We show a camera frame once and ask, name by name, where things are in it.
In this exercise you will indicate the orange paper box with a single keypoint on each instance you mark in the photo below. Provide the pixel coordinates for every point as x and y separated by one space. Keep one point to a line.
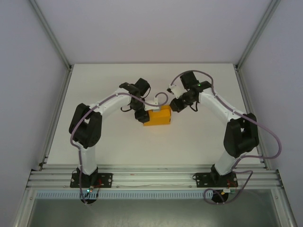
157 118

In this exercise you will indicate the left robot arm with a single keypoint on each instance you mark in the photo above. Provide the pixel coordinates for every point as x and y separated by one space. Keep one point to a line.
85 132

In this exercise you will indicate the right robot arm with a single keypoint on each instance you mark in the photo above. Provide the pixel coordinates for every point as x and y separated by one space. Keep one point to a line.
239 139

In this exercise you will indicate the grey sheet metal panel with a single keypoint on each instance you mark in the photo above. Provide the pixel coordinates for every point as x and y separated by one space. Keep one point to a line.
151 212

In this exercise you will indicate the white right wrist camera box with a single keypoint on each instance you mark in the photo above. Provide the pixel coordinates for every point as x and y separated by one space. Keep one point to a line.
175 90

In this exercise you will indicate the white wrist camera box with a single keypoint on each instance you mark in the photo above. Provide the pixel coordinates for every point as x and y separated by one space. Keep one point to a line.
175 90
154 104

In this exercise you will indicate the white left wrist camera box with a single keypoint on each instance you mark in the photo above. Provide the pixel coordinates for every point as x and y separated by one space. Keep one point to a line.
154 104

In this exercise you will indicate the aluminium table side rail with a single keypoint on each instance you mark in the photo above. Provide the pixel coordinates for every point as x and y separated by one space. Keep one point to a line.
248 99
56 113

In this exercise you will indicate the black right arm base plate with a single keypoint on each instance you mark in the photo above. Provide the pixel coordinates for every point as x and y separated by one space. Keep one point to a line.
201 179

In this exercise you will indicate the aluminium mounting rail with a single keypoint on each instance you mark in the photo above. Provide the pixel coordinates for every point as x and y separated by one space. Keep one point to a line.
154 176

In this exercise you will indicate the aluminium frame post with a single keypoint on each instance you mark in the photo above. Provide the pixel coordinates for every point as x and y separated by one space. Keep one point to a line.
22 210
50 35
258 33
285 210

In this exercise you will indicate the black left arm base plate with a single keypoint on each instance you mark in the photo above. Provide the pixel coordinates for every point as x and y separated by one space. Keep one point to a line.
106 180

